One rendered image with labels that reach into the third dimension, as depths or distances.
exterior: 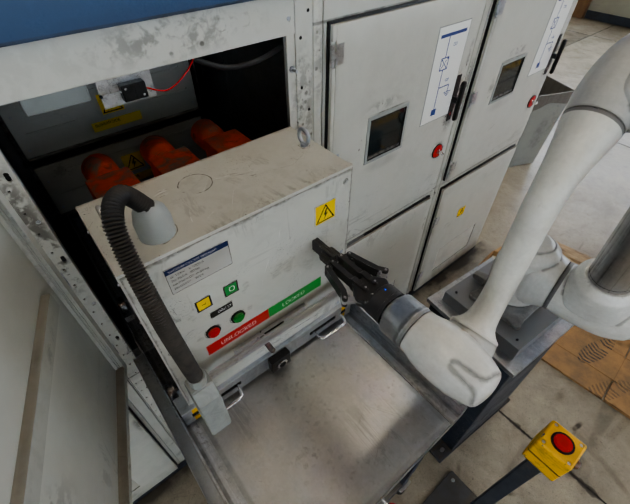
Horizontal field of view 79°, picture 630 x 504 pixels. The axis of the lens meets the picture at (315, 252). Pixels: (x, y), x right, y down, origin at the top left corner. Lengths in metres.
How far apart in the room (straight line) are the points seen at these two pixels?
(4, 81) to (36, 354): 0.44
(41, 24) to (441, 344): 0.77
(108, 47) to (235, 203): 0.32
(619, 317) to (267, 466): 0.94
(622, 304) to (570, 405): 1.20
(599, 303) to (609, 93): 0.56
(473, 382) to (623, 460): 1.69
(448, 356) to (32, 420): 0.65
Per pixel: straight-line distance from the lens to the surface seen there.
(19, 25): 0.74
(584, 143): 0.79
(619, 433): 2.39
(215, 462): 1.04
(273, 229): 0.75
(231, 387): 1.05
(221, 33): 0.86
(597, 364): 2.53
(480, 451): 2.05
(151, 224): 0.65
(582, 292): 1.19
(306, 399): 1.07
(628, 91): 0.82
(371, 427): 1.05
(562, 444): 1.12
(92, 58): 0.79
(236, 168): 0.82
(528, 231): 0.77
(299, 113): 1.03
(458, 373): 0.67
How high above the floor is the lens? 1.83
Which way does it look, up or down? 45 degrees down
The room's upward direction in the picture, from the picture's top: straight up
